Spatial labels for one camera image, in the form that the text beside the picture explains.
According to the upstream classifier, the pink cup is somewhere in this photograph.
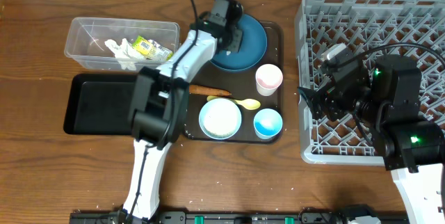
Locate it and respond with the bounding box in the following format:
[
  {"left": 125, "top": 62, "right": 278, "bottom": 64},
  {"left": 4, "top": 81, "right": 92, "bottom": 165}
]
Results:
[{"left": 255, "top": 64, "right": 283, "bottom": 96}]

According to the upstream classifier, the orange carrot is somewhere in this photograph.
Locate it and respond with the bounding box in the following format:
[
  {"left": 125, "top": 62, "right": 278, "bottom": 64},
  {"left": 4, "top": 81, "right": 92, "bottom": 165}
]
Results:
[{"left": 189, "top": 85, "right": 231, "bottom": 97}]

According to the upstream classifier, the green snack wrapper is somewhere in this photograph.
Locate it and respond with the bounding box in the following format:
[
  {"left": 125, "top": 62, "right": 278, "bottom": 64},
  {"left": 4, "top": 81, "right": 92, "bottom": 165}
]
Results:
[{"left": 132, "top": 35, "right": 173, "bottom": 62}]

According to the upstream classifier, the light blue rice bowl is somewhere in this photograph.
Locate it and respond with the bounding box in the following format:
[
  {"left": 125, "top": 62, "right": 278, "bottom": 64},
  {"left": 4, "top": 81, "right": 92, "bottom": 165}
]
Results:
[{"left": 198, "top": 98, "right": 242, "bottom": 140}]

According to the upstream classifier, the white tissue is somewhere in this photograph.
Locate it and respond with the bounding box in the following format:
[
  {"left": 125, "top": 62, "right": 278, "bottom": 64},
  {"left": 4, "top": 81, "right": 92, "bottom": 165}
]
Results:
[{"left": 104, "top": 38, "right": 145, "bottom": 71}]

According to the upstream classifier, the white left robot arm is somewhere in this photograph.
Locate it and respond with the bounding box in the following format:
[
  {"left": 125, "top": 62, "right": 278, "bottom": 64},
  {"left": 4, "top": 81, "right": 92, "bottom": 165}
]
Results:
[{"left": 118, "top": 0, "right": 244, "bottom": 223}]

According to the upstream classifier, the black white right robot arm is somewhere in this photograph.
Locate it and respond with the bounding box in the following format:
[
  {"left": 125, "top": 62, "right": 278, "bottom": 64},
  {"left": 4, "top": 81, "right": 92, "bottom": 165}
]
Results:
[{"left": 298, "top": 50, "right": 444, "bottom": 223}]

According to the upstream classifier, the grey dishwasher rack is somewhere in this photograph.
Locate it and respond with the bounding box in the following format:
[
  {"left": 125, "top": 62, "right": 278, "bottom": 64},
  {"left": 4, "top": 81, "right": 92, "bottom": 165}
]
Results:
[{"left": 295, "top": 0, "right": 444, "bottom": 166}]

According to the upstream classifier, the black waste tray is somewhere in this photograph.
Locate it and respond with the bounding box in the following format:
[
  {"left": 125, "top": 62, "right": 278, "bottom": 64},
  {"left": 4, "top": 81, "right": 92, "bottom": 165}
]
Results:
[{"left": 63, "top": 73, "right": 136, "bottom": 136}]

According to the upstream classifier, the dark blue plate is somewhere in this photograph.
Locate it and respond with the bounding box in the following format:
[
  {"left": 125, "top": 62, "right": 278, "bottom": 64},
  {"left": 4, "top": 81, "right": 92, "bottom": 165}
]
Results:
[{"left": 211, "top": 15, "right": 267, "bottom": 72}]

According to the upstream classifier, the small blue cup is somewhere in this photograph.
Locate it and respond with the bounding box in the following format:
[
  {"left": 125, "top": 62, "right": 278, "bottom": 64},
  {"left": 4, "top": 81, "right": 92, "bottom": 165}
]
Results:
[{"left": 253, "top": 109, "right": 283, "bottom": 140}]

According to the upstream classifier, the dark brown serving tray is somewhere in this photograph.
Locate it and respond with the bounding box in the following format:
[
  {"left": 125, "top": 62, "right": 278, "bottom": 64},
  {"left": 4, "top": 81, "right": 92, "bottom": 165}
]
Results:
[{"left": 184, "top": 21, "right": 284, "bottom": 145}]

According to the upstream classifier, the yellow plastic spoon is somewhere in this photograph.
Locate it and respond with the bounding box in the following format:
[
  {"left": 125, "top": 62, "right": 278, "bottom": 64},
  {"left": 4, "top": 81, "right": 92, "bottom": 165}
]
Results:
[{"left": 207, "top": 95, "right": 261, "bottom": 111}]

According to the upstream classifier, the clear plastic bin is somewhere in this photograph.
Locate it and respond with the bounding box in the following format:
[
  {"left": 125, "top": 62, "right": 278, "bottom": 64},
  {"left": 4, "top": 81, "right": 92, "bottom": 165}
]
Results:
[{"left": 65, "top": 17, "right": 180, "bottom": 72}]

